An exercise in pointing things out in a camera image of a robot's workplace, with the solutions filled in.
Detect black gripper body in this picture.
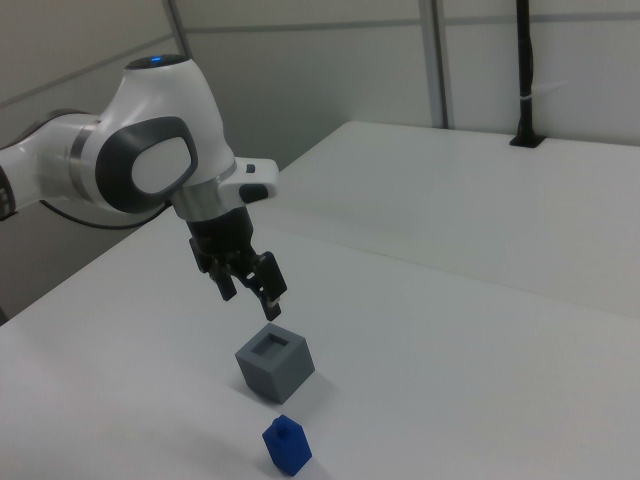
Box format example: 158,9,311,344
185,208,260,275

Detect blue block with peg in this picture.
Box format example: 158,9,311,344
261,414,314,476

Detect grey hollow cuboid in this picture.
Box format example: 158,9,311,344
234,322,316,404

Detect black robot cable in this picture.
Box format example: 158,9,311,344
38,198,175,232

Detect grey partition post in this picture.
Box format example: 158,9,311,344
428,0,457,129
160,0,195,57

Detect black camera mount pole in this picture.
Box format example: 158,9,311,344
508,0,547,149

